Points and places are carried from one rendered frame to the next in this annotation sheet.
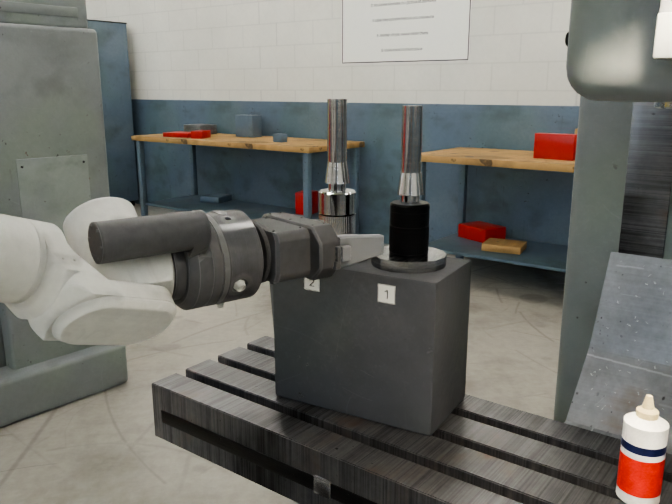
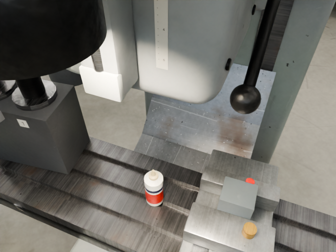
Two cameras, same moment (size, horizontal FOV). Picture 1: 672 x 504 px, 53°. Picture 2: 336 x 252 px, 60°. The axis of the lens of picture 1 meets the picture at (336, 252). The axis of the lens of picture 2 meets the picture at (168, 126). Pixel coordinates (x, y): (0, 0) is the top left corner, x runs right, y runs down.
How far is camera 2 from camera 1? 0.40 m
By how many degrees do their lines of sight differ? 34
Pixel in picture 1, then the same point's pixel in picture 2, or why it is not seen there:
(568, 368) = (148, 96)
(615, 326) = not seen: hidden behind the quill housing
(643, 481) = (153, 199)
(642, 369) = (174, 107)
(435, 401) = (66, 161)
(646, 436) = (152, 188)
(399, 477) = (49, 209)
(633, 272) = not seen: hidden behind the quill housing
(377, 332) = (26, 138)
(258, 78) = not seen: outside the picture
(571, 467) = (130, 183)
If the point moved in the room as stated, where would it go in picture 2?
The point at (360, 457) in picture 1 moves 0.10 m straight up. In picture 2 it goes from (32, 198) to (15, 172)
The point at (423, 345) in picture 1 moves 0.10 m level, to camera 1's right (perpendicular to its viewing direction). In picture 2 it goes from (50, 144) to (97, 135)
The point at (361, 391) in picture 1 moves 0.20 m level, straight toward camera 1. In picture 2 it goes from (30, 158) to (20, 238)
